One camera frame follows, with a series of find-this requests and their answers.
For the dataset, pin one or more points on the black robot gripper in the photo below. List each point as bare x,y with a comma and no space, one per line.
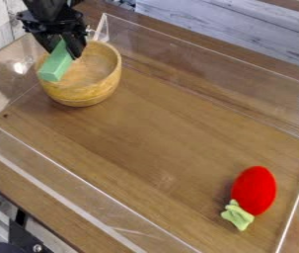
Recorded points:
53,18

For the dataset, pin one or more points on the red plush strawberry toy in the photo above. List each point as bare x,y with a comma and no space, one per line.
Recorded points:
253,195

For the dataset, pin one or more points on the green rectangular block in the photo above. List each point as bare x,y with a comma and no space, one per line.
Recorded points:
57,63

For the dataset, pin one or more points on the black clamp with cable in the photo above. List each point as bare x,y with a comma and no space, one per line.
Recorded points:
22,240

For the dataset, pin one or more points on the clear acrylic tray wall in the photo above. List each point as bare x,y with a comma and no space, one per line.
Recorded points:
131,176

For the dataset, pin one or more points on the clear acrylic corner bracket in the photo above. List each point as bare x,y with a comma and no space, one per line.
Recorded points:
99,34

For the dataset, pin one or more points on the brown wooden bowl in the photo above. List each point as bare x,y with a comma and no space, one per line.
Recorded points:
91,78

